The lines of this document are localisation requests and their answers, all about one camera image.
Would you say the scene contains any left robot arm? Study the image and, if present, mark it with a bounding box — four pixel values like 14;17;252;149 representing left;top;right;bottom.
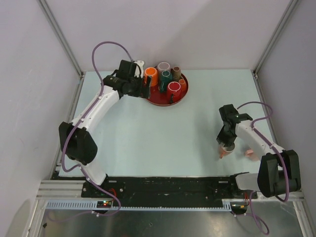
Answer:
59;60;152;197

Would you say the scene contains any brown textured cup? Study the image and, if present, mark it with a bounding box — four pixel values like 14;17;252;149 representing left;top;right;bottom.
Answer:
171;66;181;81

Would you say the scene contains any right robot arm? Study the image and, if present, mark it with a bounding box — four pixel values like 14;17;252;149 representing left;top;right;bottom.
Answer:
216;104;301;202

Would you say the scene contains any grey cable duct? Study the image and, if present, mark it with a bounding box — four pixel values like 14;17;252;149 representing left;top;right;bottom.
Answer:
46;200;232;211

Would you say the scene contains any red mug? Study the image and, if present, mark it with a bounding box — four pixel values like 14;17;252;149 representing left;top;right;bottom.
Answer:
166;81;181;104

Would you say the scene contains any small orange cup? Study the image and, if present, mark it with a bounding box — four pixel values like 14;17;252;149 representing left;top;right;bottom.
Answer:
178;79;187;92

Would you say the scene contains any orange mug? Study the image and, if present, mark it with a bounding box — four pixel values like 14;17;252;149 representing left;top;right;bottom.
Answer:
144;67;158;87

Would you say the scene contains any small salmon pink mug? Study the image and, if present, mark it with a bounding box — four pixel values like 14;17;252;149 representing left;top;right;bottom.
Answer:
219;145;235;159

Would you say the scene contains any large pale pink mug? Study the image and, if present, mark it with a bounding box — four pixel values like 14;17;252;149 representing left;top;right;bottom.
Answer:
244;149;261;161

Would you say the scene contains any lilac mug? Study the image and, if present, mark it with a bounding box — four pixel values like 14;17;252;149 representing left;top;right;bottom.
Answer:
157;62;171;74

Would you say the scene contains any round red tray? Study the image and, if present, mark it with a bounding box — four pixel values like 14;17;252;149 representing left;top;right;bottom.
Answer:
147;72;189;106

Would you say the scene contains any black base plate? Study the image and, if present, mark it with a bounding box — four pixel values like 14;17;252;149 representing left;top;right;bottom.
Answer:
81;175;257;208

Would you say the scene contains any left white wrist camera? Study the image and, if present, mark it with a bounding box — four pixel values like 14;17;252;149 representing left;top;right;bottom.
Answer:
133;60;145;78

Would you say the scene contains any dark green mug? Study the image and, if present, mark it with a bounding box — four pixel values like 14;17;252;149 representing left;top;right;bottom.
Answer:
159;70;172;93

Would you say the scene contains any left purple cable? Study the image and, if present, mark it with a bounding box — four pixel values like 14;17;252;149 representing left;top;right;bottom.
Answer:
46;41;134;223

